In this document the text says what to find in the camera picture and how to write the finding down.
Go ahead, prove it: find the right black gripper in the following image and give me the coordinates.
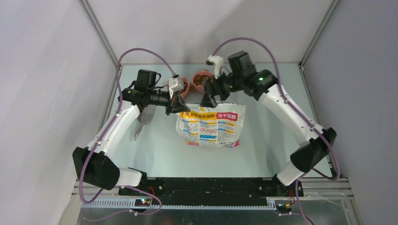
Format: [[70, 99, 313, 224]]
[[200, 67, 244, 109]]

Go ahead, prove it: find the cat food bag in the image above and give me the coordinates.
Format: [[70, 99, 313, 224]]
[[176, 103, 246, 148]]

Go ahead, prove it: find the metal food scoop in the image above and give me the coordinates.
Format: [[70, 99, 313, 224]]
[[134, 105, 156, 140]]

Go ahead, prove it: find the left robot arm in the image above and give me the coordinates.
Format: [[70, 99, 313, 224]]
[[72, 69, 190, 195]]

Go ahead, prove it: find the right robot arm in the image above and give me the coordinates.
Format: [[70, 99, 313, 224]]
[[200, 51, 337, 196]]

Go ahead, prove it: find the pink bowl with kibble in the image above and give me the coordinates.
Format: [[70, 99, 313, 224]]
[[179, 76, 191, 98]]

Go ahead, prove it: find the empty pink bowl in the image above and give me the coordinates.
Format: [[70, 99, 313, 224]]
[[192, 70, 213, 93]]

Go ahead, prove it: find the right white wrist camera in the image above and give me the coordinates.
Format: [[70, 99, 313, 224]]
[[206, 55, 224, 79]]

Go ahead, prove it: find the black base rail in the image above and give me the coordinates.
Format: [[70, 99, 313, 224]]
[[119, 177, 304, 207]]

